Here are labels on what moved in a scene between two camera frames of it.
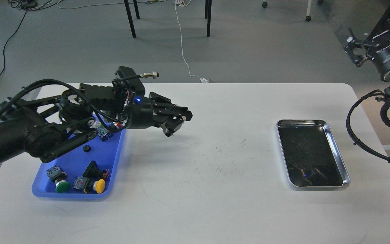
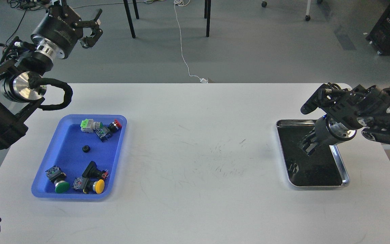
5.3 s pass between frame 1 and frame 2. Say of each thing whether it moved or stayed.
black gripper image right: moved
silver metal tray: stayed
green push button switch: stayed
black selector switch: stayed
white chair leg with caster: stayed
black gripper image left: moved
